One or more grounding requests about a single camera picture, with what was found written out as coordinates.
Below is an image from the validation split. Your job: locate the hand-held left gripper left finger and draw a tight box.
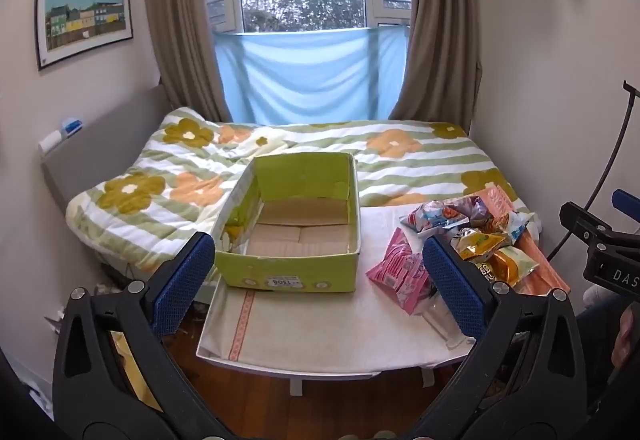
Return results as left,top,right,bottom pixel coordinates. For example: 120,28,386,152
52,231,226,440

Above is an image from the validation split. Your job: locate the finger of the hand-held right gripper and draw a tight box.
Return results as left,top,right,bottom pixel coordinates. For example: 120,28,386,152
559,201,615,247
613,188,640,222

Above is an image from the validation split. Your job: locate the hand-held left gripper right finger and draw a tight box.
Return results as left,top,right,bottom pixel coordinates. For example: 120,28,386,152
415,234,588,440

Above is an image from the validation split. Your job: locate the pink snack packet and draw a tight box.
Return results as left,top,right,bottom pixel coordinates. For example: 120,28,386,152
366,227,436,316

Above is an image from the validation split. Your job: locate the clear waffle packet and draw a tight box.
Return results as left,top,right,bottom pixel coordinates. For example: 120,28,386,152
479,245,541,295

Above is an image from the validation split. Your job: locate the green cardboard box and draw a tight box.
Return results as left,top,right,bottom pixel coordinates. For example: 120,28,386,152
212,152,362,293

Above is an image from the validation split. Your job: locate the clear plastic packet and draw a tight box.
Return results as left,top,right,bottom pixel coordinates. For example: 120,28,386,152
420,295,476,351

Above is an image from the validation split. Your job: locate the gold snack packet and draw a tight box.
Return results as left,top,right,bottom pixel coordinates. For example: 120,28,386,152
456,229,508,262

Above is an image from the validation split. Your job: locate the pale blue snack packet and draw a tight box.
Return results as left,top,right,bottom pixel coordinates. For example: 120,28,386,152
400,200,471,233

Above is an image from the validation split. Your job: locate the purple snack packet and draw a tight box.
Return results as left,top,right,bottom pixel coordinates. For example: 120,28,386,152
452,195,493,227

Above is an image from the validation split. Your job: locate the floral striped blanket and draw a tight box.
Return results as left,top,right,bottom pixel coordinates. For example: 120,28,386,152
65,107,538,271

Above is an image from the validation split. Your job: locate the white towel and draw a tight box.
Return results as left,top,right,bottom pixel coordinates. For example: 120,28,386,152
196,207,501,373

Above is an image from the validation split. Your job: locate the white table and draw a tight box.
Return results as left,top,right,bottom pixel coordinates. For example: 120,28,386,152
197,350,436,397

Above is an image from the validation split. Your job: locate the grey headboard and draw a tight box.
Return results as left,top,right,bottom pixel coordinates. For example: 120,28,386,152
40,85,171,216

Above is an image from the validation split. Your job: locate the white and blue bottle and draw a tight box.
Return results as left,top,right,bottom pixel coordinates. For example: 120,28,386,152
39,117,83,153

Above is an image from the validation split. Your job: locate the light blue cloth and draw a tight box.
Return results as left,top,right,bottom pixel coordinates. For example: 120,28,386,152
212,25,408,126

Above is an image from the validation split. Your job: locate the brown curtain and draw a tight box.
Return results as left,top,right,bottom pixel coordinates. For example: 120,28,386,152
140,0,231,123
390,0,483,136

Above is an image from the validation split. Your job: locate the black cable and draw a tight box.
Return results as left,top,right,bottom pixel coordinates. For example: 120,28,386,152
545,80,640,263

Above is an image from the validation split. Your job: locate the framed wall poster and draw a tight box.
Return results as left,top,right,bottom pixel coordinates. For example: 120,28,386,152
34,0,135,72

